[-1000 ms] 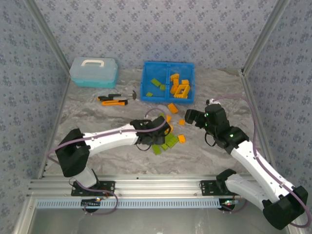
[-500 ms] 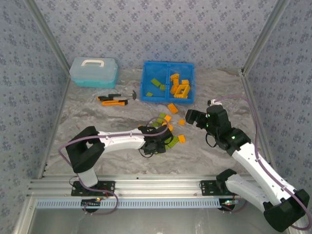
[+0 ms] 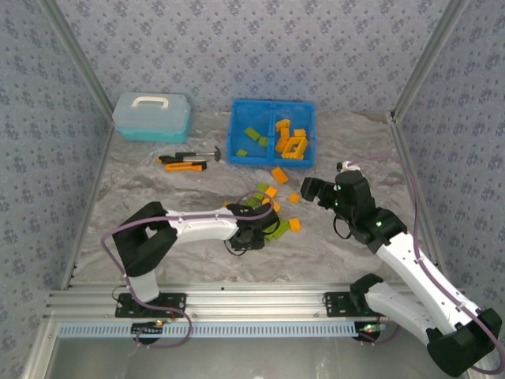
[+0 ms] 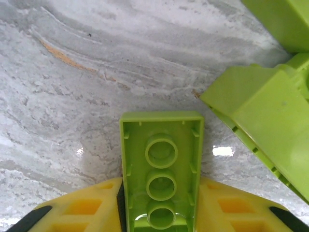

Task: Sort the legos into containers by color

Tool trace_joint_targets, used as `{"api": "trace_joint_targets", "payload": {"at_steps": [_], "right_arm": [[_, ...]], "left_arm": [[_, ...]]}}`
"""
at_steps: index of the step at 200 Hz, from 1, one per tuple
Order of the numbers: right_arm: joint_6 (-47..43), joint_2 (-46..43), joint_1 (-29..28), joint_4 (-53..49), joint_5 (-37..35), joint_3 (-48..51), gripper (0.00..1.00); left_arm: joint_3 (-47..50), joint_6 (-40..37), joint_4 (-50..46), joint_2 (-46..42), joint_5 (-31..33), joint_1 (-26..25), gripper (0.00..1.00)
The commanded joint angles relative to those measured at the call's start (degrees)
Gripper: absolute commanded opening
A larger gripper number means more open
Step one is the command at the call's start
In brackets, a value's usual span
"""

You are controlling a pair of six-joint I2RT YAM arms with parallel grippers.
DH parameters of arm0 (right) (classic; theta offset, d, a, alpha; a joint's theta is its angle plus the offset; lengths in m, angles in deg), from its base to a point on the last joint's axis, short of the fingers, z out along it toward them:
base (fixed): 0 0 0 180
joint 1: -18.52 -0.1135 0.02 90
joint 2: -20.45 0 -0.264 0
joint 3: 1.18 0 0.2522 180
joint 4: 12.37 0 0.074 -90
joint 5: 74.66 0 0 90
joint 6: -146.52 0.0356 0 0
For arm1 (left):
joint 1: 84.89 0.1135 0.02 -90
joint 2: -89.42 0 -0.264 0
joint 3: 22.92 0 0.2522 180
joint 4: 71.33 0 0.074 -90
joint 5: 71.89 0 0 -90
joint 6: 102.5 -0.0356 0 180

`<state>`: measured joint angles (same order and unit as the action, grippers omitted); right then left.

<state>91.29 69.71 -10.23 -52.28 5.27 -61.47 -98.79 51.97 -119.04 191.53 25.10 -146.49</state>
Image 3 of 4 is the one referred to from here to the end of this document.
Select yellow lego window frame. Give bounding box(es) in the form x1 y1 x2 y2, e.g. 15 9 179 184
280 136 309 161

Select yellow two-by-four lego brick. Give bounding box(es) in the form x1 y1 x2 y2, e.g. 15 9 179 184
270 166 290 186

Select orange utility knife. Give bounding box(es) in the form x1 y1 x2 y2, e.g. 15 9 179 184
164 160 208 173

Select black orange screwdriver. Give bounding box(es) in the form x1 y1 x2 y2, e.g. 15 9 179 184
157 154 198 165

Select small circuit board with LED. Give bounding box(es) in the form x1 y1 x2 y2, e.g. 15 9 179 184
357 321 390 336
132 320 165 336

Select teal storage box clear lid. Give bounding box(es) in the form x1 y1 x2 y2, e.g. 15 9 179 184
111 92 193 144

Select thin black cable loop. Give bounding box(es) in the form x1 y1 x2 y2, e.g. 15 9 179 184
333 215 354 241

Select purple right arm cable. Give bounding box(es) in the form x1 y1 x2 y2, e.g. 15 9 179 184
346 153 505 376

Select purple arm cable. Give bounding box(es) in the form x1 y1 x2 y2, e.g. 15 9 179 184
346 153 505 376
100 190 277 351

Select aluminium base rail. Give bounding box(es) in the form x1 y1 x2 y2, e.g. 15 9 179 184
43 282 439 321

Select aluminium side rail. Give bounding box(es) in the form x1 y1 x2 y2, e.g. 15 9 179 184
388 114 440 266
61 125 116 289

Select white slotted cable duct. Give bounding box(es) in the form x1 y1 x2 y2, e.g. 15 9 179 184
58 321 361 339

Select small black-handled hammer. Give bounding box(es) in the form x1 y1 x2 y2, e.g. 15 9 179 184
174 145 223 163

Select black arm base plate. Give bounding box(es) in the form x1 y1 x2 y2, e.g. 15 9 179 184
323 291 380 317
114 292 187 319

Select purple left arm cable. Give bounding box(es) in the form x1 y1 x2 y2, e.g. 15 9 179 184
100 190 277 351

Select aluminium frame post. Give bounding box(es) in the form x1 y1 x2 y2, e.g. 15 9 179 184
39 0 116 123
389 0 471 119

